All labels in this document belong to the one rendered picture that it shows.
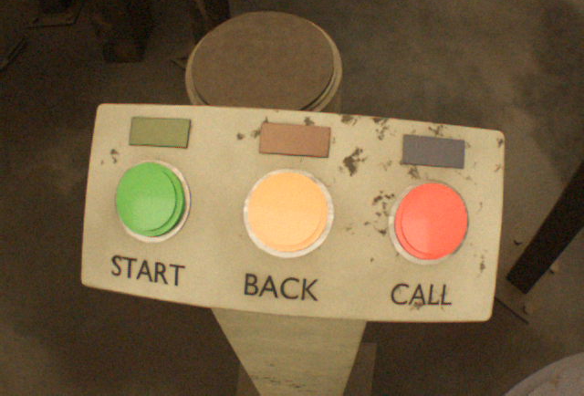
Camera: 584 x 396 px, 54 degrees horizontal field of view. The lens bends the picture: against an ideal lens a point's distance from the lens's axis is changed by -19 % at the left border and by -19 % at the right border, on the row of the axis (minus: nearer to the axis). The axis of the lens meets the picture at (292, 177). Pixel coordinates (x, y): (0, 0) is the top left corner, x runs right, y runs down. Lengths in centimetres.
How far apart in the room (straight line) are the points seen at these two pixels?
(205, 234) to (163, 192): 3
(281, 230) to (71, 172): 81
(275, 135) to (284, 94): 13
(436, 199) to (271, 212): 8
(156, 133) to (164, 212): 5
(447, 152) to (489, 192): 3
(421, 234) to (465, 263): 3
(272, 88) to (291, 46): 4
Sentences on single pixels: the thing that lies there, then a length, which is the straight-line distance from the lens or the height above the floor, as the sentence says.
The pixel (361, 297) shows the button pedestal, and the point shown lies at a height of 59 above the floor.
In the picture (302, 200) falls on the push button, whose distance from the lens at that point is 35.
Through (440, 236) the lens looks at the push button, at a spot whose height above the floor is 61.
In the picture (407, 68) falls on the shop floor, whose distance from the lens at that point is 117.
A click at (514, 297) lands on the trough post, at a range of 101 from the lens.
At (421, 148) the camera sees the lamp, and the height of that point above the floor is 62.
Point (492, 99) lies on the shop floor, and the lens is 117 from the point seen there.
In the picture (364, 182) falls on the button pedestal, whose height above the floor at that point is 61.
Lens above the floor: 92
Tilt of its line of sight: 62 degrees down
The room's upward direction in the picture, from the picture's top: 4 degrees counter-clockwise
